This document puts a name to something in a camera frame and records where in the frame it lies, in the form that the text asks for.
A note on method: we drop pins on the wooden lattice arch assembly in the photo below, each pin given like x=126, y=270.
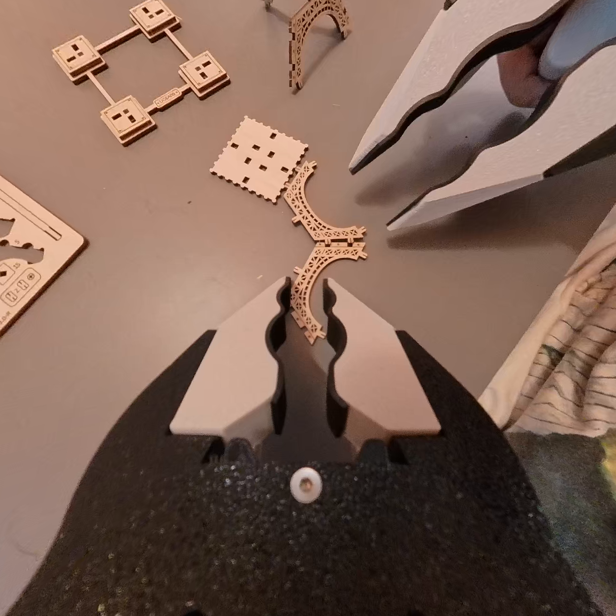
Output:
x=301, y=43

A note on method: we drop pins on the curved wooden lattice piece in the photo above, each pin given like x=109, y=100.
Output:
x=308, y=284
x=308, y=211

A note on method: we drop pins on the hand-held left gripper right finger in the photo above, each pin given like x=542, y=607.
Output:
x=385, y=385

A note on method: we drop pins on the square wooden plate with holes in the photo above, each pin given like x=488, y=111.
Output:
x=250, y=144

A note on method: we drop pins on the printed cream cloth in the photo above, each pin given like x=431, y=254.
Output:
x=568, y=346

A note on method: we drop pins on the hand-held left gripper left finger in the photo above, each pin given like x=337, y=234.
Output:
x=231, y=380

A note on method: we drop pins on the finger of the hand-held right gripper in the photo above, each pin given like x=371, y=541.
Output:
x=433, y=53
x=519, y=159

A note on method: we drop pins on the wooden frame with four blocks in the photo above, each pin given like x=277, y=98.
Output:
x=77, y=57

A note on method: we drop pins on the wooden cutout sheet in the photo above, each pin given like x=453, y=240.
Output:
x=33, y=269

